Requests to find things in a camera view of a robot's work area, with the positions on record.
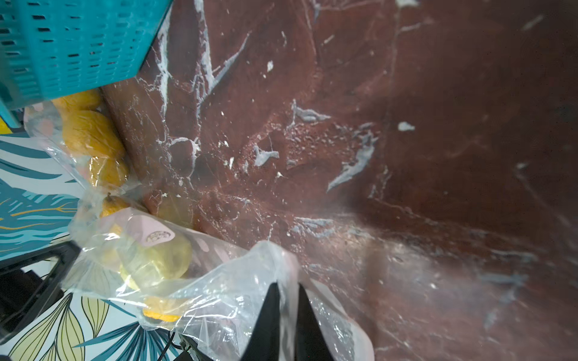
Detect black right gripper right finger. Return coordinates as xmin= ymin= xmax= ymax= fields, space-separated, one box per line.
xmin=294 ymin=285 xmax=334 ymax=361

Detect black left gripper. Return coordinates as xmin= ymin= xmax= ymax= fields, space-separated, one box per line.
xmin=1 ymin=241 xmax=81 ymax=344

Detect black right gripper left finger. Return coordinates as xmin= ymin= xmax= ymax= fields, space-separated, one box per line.
xmin=240 ymin=283 xmax=281 ymax=361

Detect clear zip-top bag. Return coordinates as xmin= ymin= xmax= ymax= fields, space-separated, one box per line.
xmin=63 ymin=190 xmax=374 ymax=360

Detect orange fruits in left bag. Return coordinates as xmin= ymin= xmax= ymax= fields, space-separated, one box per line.
xmin=52 ymin=89 xmax=130 ymax=218

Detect dotted zip-top bag left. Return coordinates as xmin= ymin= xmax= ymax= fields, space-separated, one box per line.
xmin=23 ymin=88 xmax=139 ymax=195

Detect teal plastic basket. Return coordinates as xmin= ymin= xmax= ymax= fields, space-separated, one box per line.
xmin=1 ymin=0 xmax=172 ymax=128

